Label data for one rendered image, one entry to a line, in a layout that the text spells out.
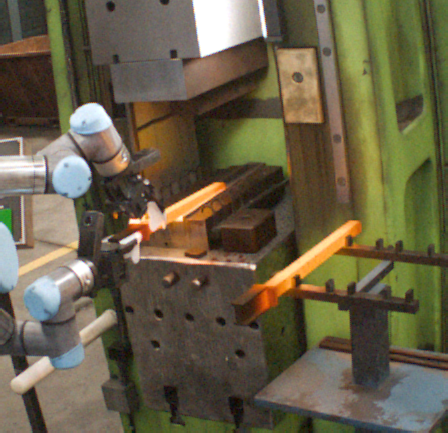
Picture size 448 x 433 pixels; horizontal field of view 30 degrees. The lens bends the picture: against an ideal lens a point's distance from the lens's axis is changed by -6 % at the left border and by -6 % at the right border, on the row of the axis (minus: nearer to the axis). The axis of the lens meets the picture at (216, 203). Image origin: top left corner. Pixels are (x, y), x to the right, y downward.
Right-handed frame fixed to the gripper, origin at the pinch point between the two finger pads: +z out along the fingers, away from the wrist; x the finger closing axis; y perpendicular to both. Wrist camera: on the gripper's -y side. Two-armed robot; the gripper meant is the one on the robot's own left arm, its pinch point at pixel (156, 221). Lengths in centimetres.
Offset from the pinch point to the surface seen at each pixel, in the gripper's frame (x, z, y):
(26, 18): -671, 337, -615
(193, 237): 4.0, 9.5, -3.6
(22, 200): -39.0, -4.9, 0.0
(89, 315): -140, 150, -62
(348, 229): 43.4, 4.7, -4.4
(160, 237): -5.2, 10.0, -3.3
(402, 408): 63, 17, 30
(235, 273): 17.4, 11.3, 4.3
